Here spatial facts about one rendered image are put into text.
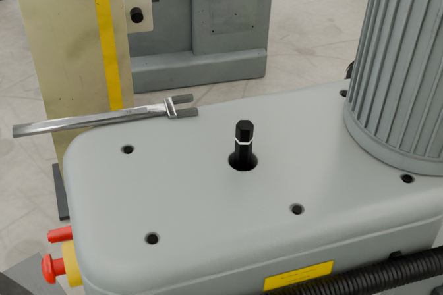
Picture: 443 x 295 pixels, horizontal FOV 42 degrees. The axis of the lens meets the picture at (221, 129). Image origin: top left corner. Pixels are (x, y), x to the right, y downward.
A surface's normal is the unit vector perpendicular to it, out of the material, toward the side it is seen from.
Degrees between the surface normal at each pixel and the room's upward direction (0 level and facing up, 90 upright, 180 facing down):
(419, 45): 90
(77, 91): 90
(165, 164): 0
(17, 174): 0
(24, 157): 0
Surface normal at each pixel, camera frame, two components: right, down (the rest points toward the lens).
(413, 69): -0.59, 0.54
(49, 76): 0.29, 0.66
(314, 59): 0.02, -0.73
